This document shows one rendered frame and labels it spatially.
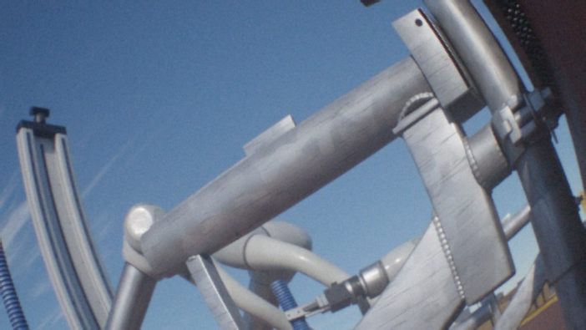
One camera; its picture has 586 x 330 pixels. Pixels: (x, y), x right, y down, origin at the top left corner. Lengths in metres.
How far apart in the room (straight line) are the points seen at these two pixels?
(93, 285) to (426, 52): 2.12
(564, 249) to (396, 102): 0.22
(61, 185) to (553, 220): 2.37
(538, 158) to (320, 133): 0.21
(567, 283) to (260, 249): 1.67
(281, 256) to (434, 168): 1.53
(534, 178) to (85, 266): 2.21
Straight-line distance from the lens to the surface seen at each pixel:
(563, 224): 0.56
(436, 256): 0.59
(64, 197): 2.74
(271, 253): 2.13
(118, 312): 1.88
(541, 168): 0.57
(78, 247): 2.66
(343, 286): 1.84
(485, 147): 0.58
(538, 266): 1.67
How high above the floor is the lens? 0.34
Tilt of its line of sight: 20 degrees up
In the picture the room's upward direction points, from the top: 25 degrees counter-clockwise
